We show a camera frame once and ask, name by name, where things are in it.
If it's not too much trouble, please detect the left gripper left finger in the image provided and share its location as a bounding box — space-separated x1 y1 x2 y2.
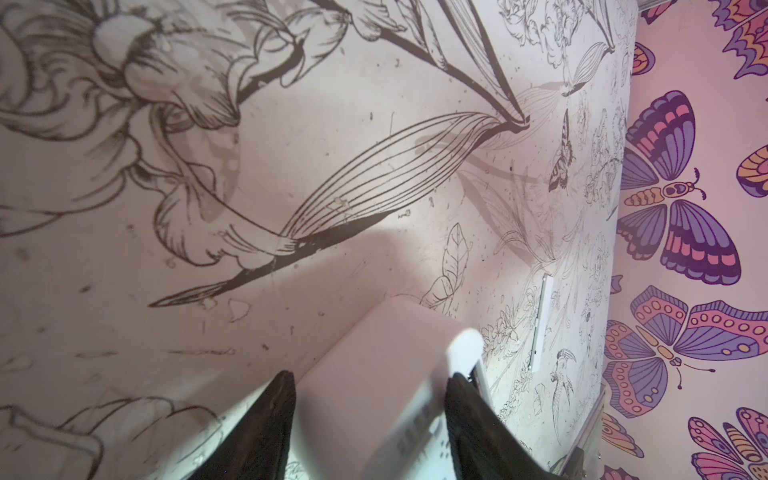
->
191 370 296 480

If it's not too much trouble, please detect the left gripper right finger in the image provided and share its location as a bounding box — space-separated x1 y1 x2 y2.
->
445 373 557 480

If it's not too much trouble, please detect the white digital alarm clock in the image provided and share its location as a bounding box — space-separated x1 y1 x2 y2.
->
291 297 484 479

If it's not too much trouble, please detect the white battery compartment cover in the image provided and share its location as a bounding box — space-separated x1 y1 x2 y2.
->
528 274 554 373

